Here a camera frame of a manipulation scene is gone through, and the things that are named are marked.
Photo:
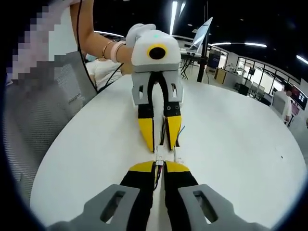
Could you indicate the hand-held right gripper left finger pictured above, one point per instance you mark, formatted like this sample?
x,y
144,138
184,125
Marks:
x,y
134,192

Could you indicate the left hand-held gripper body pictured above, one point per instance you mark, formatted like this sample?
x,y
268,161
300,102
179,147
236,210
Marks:
x,y
142,60

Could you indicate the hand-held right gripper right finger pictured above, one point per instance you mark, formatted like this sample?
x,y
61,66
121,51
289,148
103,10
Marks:
x,y
180,192

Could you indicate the person's left hand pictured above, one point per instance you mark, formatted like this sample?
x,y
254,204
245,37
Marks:
x,y
126,56

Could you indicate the pink wristband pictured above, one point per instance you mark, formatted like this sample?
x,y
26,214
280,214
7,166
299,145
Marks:
x,y
116,50

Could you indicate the white side desk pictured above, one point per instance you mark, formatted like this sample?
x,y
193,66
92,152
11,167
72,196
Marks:
x,y
190,60

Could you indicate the straight ceiling light strip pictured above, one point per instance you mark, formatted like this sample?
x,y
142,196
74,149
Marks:
x,y
173,16

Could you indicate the black stand pole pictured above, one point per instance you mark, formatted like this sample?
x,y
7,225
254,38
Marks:
x,y
203,60

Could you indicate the computer monitor on stand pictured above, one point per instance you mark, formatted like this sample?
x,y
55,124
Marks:
x,y
202,33

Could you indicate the wooden cabinet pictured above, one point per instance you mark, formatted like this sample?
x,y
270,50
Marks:
x,y
220,75

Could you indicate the person's white shirt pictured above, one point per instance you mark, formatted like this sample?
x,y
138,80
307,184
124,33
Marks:
x,y
65,36

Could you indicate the white office chair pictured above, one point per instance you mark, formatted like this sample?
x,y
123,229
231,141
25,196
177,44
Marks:
x,y
278,104

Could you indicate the grey mesh office chair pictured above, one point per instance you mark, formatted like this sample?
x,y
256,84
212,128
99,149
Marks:
x,y
36,120

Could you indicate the wall screen with red graphics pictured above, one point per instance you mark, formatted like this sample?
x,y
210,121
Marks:
x,y
299,96

